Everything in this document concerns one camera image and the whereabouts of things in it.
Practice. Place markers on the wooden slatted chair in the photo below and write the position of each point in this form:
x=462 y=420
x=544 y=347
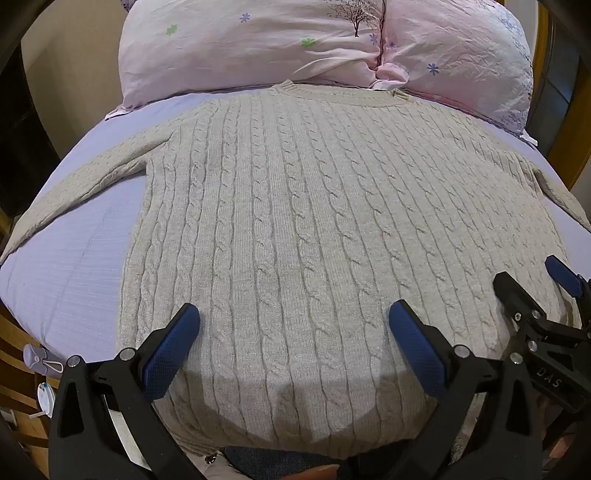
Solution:
x=18 y=397

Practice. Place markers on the wooden bed frame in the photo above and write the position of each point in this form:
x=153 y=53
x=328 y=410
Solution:
x=565 y=106

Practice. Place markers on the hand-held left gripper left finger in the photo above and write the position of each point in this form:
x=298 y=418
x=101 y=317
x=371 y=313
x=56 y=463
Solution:
x=173 y=353

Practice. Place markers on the pink floral pillow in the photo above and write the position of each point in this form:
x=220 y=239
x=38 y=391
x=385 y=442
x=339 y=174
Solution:
x=457 y=55
x=240 y=46

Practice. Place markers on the lavender bed sheet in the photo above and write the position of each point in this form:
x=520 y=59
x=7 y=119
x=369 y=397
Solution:
x=78 y=258

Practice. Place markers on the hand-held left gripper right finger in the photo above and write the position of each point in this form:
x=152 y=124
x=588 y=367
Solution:
x=418 y=353

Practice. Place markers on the dark cabinet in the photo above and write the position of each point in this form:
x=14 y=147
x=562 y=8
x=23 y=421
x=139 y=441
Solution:
x=23 y=138

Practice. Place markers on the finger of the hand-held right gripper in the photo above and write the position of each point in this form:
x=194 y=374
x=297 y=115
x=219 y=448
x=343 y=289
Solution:
x=513 y=295
x=564 y=274

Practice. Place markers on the person's dark pants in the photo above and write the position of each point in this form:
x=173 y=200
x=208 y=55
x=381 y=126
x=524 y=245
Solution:
x=286 y=466

